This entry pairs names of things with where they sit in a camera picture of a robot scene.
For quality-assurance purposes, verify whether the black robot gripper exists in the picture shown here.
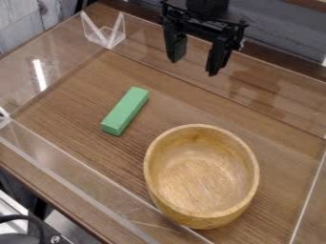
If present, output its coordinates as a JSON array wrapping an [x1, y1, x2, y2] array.
[[160, 0, 248, 76]]

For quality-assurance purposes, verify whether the green rectangular block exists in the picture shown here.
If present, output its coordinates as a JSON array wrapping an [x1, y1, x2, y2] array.
[[100, 87, 150, 136]]

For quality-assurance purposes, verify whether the brown wooden bowl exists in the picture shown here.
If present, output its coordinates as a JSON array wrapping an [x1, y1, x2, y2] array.
[[144, 124, 259, 230]]

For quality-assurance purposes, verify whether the clear acrylic tray enclosure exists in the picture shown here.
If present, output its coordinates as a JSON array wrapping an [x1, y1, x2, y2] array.
[[0, 5, 326, 244]]

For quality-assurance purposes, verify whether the black metal bracket with screw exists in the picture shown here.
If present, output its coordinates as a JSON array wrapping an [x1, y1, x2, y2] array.
[[27, 213, 73, 244]]

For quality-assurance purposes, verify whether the black cable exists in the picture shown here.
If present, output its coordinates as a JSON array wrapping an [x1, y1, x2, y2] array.
[[0, 213, 45, 244]]

